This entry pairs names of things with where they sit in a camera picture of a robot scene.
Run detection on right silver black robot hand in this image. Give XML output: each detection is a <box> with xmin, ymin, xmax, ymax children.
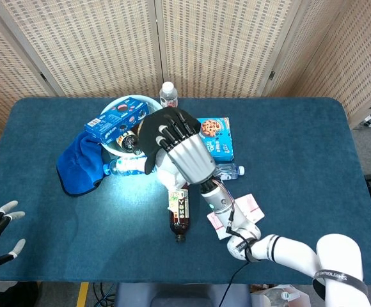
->
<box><xmin>155</xmin><ymin>108</ymin><xmax>217</xmax><ymax>185</ymax></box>

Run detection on black baseball cap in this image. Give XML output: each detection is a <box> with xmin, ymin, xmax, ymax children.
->
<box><xmin>139</xmin><ymin>107</ymin><xmax>202</xmax><ymax>175</ymax></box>

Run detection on blue chocolate chip cookie box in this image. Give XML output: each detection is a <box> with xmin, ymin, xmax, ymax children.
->
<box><xmin>196</xmin><ymin>116</ymin><xmax>235</xmax><ymax>162</ymax></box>

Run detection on clear water bottle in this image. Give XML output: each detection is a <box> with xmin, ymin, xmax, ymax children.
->
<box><xmin>212</xmin><ymin>162</ymin><xmax>246</xmax><ymax>182</ymax></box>

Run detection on dark soda bottle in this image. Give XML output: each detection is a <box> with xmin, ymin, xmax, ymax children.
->
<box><xmin>167</xmin><ymin>188</ymin><xmax>191</xmax><ymax>243</ymax></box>

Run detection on blue sandwich cookie box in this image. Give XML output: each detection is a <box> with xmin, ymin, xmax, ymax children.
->
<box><xmin>84</xmin><ymin>101</ymin><xmax>151</xmax><ymax>145</ymax></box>

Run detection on white foam mannequin head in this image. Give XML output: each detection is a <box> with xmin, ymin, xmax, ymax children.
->
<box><xmin>155</xmin><ymin>149</ymin><xmax>189</xmax><ymax>193</ymax></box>

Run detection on black bag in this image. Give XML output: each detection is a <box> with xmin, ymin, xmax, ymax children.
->
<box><xmin>0</xmin><ymin>281</ymin><xmax>41</xmax><ymax>307</ymax></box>

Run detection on dark round glass bottle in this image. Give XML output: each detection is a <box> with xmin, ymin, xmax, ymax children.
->
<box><xmin>116</xmin><ymin>129</ymin><xmax>143</xmax><ymax>157</ymax></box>

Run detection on white plastic basin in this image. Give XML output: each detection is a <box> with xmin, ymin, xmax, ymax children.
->
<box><xmin>99</xmin><ymin>95</ymin><xmax>169</xmax><ymax>158</ymax></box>

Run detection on water bottle with blue label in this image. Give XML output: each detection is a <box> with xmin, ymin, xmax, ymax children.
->
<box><xmin>102</xmin><ymin>155</ymin><xmax>148</xmax><ymax>177</ymax></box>

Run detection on pink white wet wipes pack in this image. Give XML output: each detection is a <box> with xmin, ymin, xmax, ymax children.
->
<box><xmin>206</xmin><ymin>193</ymin><xmax>265</xmax><ymax>240</ymax></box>

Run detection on blue towel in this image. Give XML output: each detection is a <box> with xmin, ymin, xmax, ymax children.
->
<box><xmin>56</xmin><ymin>130</ymin><xmax>109</xmax><ymax>197</ymax></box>

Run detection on woven bamboo folding screen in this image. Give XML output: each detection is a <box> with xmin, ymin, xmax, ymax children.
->
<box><xmin>0</xmin><ymin>0</ymin><xmax>371</xmax><ymax>173</ymax></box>

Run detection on floor cables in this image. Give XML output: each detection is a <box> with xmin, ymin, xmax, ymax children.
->
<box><xmin>92</xmin><ymin>282</ymin><xmax>118</xmax><ymax>307</ymax></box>

